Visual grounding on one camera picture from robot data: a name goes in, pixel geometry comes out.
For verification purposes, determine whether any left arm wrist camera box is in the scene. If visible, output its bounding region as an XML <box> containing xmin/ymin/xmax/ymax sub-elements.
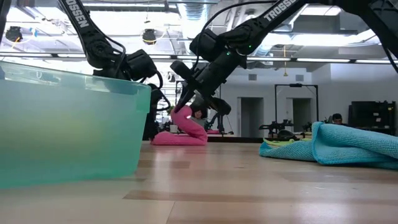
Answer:
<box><xmin>125</xmin><ymin>49</ymin><xmax>159</xmax><ymax>81</ymax></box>

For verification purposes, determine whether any black storage cabinet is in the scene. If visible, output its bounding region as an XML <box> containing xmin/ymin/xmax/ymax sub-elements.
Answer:
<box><xmin>348</xmin><ymin>100</ymin><xmax>397</xmax><ymax>135</ymax></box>

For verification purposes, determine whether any yellow hanging cord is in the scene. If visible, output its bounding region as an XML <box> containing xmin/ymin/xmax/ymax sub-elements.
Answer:
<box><xmin>282</xmin><ymin>45</ymin><xmax>289</xmax><ymax>77</ymax></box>

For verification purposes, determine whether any arm wrist camera box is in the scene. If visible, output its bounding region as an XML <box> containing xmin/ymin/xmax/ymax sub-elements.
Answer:
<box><xmin>188</xmin><ymin>27</ymin><xmax>219</xmax><ymax>62</ymax></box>
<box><xmin>125</xmin><ymin>49</ymin><xmax>159</xmax><ymax>81</ymax></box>

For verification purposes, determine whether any black aluminium table frame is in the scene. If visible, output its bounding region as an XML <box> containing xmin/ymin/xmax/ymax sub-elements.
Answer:
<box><xmin>207</xmin><ymin>135</ymin><xmax>265</xmax><ymax>144</ymax></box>

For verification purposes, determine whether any black metal gantry frame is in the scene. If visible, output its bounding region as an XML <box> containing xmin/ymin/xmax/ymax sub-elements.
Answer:
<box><xmin>274</xmin><ymin>83</ymin><xmax>320</xmax><ymax>138</ymax></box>

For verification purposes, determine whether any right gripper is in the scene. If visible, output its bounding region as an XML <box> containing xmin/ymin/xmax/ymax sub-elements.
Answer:
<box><xmin>170</xmin><ymin>52</ymin><xmax>246</xmax><ymax>115</ymax></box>

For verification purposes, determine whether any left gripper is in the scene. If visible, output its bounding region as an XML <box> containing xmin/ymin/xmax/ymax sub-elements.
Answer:
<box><xmin>148</xmin><ymin>83</ymin><xmax>165</xmax><ymax>141</ymax></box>

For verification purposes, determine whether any green microfiber towel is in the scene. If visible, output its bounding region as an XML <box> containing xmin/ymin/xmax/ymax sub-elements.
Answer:
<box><xmin>263</xmin><ymin>137</ymin><xmax>313</xmax><ymax>148</ymax></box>

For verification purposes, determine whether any pink microfiber towel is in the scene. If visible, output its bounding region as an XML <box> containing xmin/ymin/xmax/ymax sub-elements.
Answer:
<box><xmin>150</xmin><ymin>105</ymin><xmax>209</xmax><ymax>147</ymax></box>

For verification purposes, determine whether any blue microfiber towel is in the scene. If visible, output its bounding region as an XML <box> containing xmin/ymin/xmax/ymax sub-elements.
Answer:
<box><xmin>258</xmin><ymin>121</ymin><xmax>398</xmax><ymax>171</ymax></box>

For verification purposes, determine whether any right arm wrist camera box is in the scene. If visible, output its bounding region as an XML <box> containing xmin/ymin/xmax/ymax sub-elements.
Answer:
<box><xmin>188</xmin><ymin>27</ymin><xmax>219</xmax><ymax>62</ymax></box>

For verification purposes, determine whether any silver ribbed ceiling duct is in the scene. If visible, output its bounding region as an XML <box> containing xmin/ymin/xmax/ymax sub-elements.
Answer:
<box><xmin>177</xmin><ymin>0</ymin><xmax>215</xmax><ymax>38</ymax></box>

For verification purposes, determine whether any black ceiling-hung device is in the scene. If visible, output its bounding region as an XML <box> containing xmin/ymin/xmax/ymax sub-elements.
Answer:
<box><xmin>142</xmin><ymin>28</ymin><xmax>157</xmax><ymax>45</ymax></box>
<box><xmin>5</xmin><ymin>26</ymin><xmax>24</xmax><ymax>43</ymax></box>

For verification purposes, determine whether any potted plant white pot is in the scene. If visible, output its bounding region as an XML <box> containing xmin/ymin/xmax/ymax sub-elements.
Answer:
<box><xmin>167</xmin><ymin>105</ymin><xmax>180</xmax><ymax>134</ymax></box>

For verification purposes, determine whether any teal translucent plastic bin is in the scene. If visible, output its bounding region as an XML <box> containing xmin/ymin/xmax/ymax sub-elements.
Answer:
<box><xmin>0</xmin><ymin>60</ymin><xmax>152</xmax><ymax>190</ymax></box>

